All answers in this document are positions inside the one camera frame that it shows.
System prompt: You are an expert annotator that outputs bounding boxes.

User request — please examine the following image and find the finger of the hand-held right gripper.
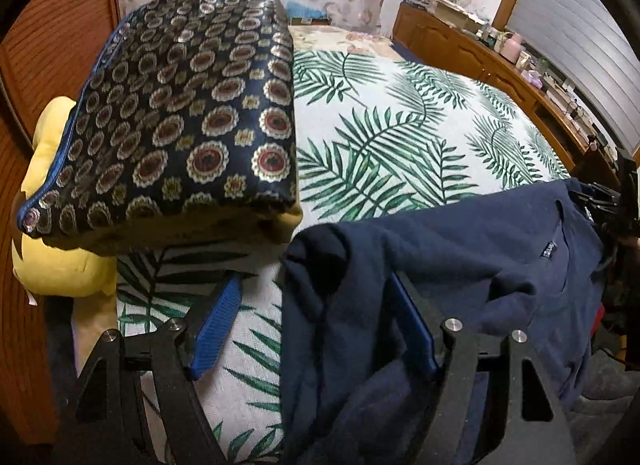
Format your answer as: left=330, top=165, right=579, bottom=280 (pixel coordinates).
left=572, top=181, right=622, bottom=220

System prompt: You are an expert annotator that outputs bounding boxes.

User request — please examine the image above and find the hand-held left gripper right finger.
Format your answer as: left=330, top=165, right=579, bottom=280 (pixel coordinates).
left=390, top=272, right=576, bottom=465

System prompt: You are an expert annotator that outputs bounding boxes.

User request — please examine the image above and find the cardboard box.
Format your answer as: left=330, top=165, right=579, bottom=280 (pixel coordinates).
left=435, top=0, right=481, bottom=28

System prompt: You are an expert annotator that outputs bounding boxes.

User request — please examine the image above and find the pink thermos jug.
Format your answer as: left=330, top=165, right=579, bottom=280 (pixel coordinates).
left=500, top=31, right=523, bottom=64

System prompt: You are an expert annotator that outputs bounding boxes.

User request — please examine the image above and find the dark circle-patterned cushion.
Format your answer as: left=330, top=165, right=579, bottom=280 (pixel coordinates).
left=15, top=0, right=301, bottom=258

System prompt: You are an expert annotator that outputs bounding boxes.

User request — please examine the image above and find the navy bed sheet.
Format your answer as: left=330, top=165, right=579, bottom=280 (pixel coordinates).
left=390, top=42, right=427, bottom=66

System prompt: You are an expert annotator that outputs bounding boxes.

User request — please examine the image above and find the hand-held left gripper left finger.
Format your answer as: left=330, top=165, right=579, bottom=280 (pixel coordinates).
left=52, top=272, right=244, bottom=465

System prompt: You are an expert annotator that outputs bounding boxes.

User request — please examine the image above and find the leaf-print cloth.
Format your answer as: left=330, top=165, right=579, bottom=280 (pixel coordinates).
left=115, top=47, right=573, bottom=465

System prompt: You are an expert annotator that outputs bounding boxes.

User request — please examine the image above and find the floral blanket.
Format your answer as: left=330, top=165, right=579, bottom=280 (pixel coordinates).
left=287, top=25, right=401, bottom=63

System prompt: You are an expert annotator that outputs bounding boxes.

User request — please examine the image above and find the wooden sideboard cabinet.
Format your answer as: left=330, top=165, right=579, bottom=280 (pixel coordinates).
left=392, top=1, right=626, bottom=186

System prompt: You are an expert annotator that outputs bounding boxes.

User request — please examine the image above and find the wooden slatted wardrobe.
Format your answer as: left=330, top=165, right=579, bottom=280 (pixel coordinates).
left=0, top=0, right=121, bottom=446

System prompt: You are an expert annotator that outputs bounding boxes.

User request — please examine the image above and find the yellow plush pillow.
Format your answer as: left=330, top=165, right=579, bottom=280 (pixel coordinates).
left=11, top=95, right=304, bottom=298

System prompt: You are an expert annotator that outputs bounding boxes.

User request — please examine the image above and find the blue cloth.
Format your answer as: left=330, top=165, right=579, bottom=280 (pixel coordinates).
left=285, top=1, right=333, bottom=20

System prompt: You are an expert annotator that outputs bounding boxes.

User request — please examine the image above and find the navy blue printed t-shirt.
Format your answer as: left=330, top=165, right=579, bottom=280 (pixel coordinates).
left=280, top=177, right=608, bottom=465

